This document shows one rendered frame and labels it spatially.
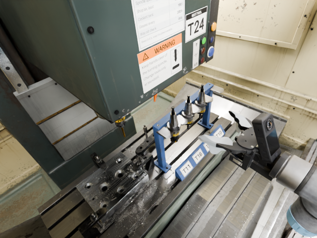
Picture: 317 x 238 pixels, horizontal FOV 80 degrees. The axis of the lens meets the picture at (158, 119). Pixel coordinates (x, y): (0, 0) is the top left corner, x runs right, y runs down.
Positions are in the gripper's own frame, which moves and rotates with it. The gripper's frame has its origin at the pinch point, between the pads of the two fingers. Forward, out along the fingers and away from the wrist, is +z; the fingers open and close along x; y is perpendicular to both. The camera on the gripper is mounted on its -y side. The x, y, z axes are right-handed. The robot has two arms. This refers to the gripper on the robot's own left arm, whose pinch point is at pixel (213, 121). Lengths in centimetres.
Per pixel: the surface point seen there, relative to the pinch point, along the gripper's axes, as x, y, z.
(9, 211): -88, 87, 95
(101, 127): -12, 48, 77
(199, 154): 19, 51, 18
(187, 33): 3.7, -21.2, 13.9
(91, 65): -25.2, -23.7, 12.4
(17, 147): -62, 55, 112
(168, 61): -4.7, -16.5, 13.3
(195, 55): 7.7, -13.3, 14.2
